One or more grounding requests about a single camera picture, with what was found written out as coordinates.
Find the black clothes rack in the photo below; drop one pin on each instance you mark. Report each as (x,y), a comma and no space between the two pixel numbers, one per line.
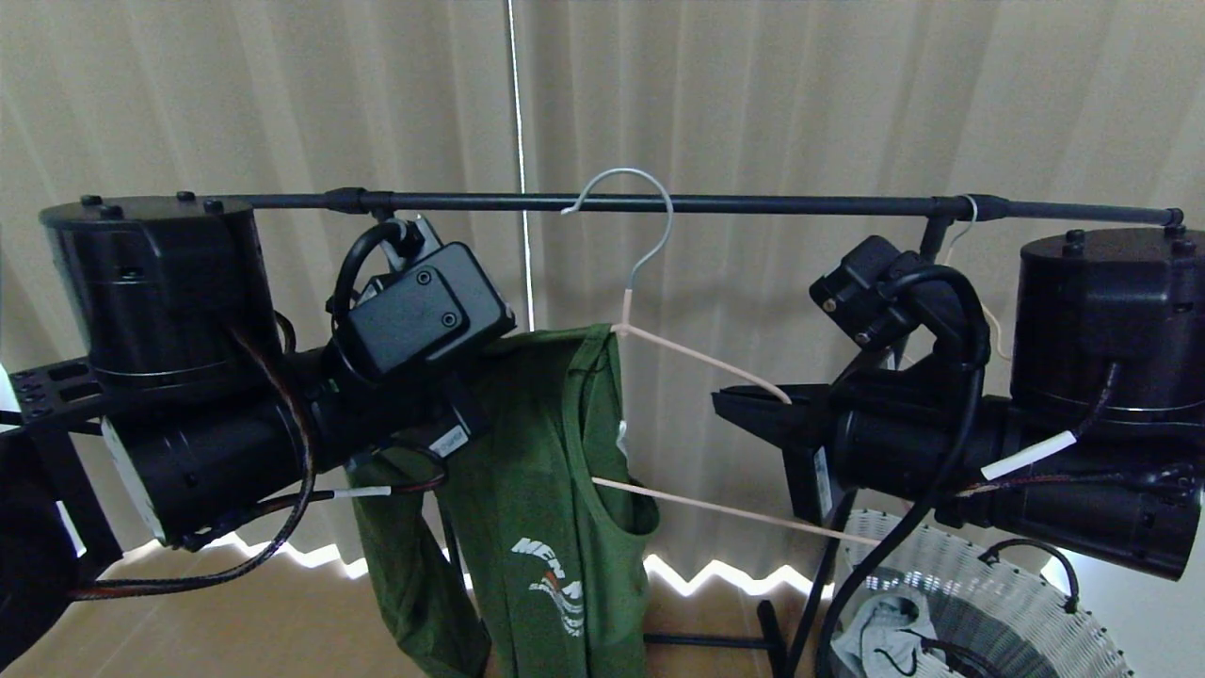
(753,203)

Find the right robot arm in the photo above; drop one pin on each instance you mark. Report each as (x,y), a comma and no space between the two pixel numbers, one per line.
(1111,330)

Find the green long-sleeved shirt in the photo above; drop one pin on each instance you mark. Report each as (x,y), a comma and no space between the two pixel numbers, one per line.
(527,452)

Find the white laundry basket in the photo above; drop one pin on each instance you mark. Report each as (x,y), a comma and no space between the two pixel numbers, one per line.
(1026,603)

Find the beige curtain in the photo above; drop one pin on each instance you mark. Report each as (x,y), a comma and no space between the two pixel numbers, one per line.
(753,94)

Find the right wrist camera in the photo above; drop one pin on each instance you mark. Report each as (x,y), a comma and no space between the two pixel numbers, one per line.
(866,292)

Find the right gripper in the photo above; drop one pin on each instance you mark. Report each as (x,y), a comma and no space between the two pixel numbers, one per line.
(885,443)

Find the pale grey shorts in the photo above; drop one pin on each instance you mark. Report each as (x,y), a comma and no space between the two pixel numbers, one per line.
(885,626)

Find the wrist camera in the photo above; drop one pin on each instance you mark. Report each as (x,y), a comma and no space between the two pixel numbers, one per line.
(424,311)
(866,292)

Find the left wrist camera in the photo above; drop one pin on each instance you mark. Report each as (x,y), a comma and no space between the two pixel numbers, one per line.
(424,311)

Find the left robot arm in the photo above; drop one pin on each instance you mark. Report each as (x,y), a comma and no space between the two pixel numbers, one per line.
(160,282)

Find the pink clothes hanger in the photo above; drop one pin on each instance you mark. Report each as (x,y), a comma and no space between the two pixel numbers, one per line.
(973,209)
(628,311)

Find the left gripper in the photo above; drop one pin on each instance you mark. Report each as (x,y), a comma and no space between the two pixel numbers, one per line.
(395,414)

